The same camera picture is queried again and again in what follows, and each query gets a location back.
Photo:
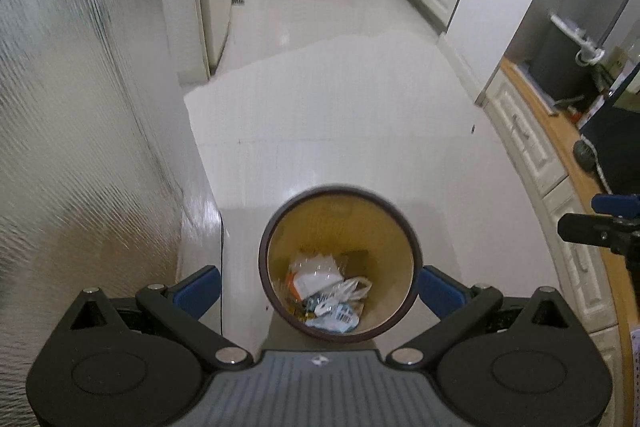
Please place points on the white plastic bag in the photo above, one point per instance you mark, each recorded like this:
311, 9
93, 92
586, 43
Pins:
325, 279

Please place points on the yellow round waste bin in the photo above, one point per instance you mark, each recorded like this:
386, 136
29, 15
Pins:
340, 222

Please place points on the silver foil-covered table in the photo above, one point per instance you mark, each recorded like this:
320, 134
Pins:
75, 132

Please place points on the grey bin with white liner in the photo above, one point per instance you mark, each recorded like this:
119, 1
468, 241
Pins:
557, 62

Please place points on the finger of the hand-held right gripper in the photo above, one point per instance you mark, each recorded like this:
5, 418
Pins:
615, 204
585, 228

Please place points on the blue snack packet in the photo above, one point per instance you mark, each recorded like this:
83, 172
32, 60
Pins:
335, 318

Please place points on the grey dustpan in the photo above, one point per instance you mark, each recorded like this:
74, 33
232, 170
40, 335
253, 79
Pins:
537, 87

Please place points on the white low cabinet wooden top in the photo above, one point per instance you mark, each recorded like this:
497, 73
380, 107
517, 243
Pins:
535, 152

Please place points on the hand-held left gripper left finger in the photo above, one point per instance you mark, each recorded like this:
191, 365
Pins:
197, 289

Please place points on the small black round object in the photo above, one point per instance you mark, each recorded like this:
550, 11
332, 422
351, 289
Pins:
584, 154

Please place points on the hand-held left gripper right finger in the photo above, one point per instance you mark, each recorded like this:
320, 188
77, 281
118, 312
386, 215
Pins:
442, 289

